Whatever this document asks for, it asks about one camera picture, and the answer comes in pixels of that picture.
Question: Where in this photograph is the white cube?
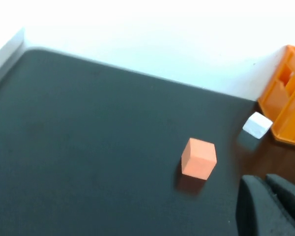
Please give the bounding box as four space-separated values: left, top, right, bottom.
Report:
242 112 273 140

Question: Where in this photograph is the orange cutlery holder crate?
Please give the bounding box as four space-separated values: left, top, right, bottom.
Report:
257 45 295 146

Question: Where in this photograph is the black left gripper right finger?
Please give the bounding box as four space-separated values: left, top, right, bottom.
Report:
265 173 295 229

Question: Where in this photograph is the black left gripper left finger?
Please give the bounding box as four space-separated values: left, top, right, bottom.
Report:
236 175 295 236

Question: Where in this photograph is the salmon orange cube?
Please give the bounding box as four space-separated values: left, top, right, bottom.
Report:
181 138 217 181

